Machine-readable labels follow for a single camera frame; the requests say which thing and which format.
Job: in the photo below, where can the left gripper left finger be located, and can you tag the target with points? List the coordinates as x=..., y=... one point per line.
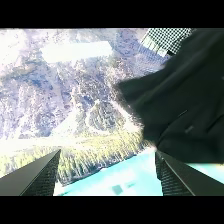
x=36, y=180

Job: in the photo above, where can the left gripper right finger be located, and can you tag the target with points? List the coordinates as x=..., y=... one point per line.
x=183, y=181

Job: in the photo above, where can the black garment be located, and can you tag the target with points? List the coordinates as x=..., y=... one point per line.
x=186, y=100

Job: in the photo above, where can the checked shirt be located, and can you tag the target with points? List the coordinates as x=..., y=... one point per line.
x=163, y=38

